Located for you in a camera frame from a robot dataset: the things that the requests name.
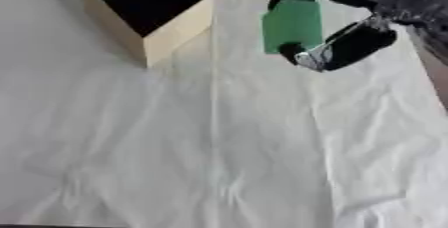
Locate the green rectangular block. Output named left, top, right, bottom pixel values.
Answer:
left=260, top=0, right=326, bottom=55

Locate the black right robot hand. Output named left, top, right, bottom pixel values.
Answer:
left=266, top=0, right=436, bottom=73

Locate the tan cardboard box black inside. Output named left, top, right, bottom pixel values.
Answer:
left=71, top=0, right=216, bottom=69

